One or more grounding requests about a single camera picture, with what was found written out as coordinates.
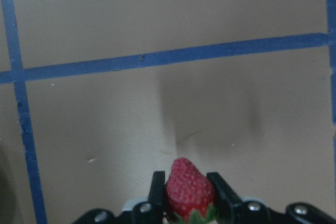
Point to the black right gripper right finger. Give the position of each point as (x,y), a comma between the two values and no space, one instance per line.
(229,204)

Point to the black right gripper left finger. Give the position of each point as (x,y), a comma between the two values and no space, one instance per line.
(156,197)

